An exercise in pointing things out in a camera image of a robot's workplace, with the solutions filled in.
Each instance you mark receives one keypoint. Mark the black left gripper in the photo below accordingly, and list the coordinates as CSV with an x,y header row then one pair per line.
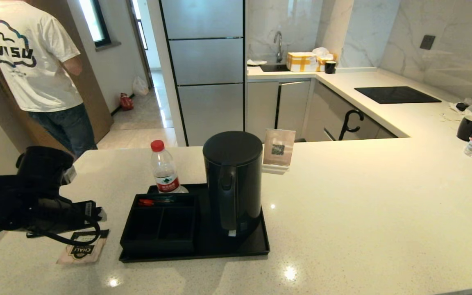
x,y
64,213

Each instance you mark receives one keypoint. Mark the pink black tea bag packet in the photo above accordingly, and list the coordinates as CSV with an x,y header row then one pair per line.
x,y
82,248

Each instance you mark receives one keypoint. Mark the black electric kettle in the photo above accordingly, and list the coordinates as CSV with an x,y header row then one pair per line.
x,y
236,184

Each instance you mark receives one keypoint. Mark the small black cup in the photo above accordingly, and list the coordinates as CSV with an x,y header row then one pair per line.
x,y
330,68

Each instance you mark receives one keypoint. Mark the red sachet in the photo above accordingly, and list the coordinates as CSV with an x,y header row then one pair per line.
x,y
146,202

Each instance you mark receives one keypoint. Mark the green sachet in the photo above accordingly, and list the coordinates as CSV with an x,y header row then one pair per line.
x,y
164,200

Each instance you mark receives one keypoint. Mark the black compartment organizer box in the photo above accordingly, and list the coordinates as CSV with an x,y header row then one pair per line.
x,y
158,247

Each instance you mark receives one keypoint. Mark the red bag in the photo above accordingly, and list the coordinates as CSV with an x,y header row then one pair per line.
x,y
127,102

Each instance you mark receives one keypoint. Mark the brown wooden door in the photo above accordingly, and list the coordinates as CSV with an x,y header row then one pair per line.
x,y
96,98

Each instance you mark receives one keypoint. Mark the white plastic bag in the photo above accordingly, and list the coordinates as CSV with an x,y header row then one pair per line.
x,y
140,87

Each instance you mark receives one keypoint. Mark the black rectangular serving tray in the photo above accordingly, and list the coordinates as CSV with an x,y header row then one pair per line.
x,y
236,248

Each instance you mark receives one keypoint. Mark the person in white t-shirt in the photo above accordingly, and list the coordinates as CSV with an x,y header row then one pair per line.
x,y
31,61

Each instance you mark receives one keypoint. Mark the silver refrigerator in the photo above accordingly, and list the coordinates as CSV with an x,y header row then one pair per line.
x,y
207,61

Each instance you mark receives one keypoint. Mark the acrylic QR code sign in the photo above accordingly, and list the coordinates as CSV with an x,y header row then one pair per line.
x,y
279,147

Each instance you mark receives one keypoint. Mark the black framed window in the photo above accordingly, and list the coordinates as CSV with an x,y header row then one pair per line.
x,y
92,20

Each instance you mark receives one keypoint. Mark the white cloth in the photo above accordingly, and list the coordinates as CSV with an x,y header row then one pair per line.
x,y
256,62

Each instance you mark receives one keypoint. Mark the grey kitchen base cabinet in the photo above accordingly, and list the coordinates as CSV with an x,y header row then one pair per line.
x,y
293,106

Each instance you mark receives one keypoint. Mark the dark kitchen sink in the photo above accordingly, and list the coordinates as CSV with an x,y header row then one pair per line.
x,y
275,68

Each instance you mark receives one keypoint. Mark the chrome kitchen faucet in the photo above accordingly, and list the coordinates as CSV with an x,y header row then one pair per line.
x,y
279,45

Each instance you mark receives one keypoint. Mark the large carton with yellow tape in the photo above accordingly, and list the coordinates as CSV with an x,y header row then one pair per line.
x,y
301,62

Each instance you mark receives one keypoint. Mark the black curved hook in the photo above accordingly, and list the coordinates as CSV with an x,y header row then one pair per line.
x,y
347,128

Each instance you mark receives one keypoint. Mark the white crumpled tissue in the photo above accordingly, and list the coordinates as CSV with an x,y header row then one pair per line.
x,y
321,52

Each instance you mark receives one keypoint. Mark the black induction cooktop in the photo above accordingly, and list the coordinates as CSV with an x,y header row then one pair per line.
x,y
395,95

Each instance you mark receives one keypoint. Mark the black mug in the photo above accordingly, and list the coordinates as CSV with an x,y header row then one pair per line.
x,y
467,128

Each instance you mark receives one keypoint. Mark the crumpled clear plastic wrap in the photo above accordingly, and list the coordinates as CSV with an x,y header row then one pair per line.
x,y
471,107

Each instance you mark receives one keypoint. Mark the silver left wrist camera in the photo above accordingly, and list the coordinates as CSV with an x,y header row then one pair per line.
x,y
69,175

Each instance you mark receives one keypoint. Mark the grey wall socket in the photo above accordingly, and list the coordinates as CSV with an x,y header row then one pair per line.
x,y
427,42

